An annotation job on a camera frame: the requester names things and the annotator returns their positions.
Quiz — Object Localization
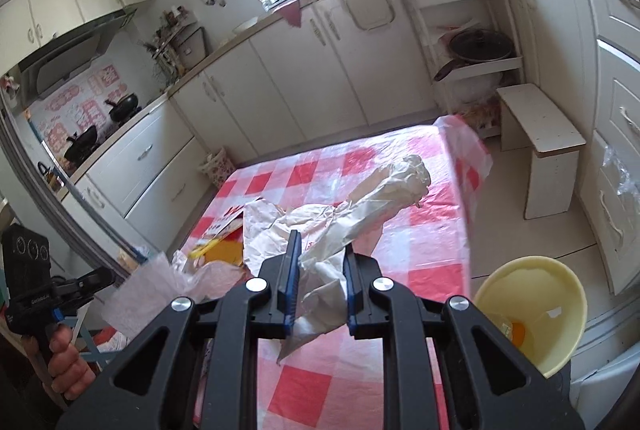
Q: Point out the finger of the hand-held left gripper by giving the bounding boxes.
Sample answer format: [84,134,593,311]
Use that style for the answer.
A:
[51,267,117,314]

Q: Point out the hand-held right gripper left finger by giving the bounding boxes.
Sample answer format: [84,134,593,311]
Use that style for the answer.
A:
[55,230,306,430]

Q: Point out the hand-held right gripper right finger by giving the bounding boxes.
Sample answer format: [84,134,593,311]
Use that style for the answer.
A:
[344,245,586,430]

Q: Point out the white paper tissue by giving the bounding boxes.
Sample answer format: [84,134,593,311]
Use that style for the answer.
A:
[101,251,201,342]

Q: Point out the white plastic wrapper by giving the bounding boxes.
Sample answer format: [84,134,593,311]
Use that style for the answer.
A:
[242,154,432,366]

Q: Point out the red yellow snack wrapper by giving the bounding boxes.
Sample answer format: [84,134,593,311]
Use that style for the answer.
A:
[187,197,261,271]

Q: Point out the yellow plastic bowl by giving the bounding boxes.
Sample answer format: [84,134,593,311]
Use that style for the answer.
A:
[472,255,588,380]

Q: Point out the person's left hand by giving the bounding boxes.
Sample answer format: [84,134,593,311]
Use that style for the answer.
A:
[22,325,99,403]

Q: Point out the red checked tablecloth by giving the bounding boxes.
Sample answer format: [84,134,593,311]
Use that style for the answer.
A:
[180,113,493,430]

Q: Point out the crumpled clear plastic bag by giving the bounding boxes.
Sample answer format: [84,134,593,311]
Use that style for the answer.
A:
[170,249,251,306]

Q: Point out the black wok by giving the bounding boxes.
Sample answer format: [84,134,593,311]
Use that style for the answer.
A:
[103,93,140,122]
[63,125,99,163]

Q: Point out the patterned waste basket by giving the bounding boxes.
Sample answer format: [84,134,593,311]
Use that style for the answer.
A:
[200,147,236,188]

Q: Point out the white base cabinets with counter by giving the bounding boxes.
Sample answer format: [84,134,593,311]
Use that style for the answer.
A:
[47,0,441,256]

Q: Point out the range hood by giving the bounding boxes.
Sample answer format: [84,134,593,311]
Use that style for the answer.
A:
[17,8,138,98]

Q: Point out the floral patterned box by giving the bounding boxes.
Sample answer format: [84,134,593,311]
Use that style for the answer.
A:
[465,103,501,136]

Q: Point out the white bag on rack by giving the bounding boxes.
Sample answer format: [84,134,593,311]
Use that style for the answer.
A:
[447,73,501,108]

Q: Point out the white wooden stool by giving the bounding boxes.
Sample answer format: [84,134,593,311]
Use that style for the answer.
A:
[496,83,587,220]

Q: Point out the cluttered condiment rack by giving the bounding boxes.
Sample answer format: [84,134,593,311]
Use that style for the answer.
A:
[142,5,208,88]

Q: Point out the white plastic bin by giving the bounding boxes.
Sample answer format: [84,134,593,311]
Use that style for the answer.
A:
[570,345,640,411]

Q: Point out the pink hanging cloth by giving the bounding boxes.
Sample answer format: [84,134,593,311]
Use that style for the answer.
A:
[272,3,303,30]

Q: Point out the black frying pan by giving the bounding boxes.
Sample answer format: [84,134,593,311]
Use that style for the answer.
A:
[432,29,516,82]

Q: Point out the tall white cabinet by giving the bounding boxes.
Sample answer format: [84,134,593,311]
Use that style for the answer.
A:
[472,0,640,386]

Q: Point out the light blue frame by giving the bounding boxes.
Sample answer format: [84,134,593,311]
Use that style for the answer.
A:
[72,315,108,361]

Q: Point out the pink wall stickers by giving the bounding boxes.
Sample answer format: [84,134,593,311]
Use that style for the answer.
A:
[30,63,123,151]

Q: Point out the clear bag on cabinet handle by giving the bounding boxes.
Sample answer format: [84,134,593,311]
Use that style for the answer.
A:
[600,143,640,201]

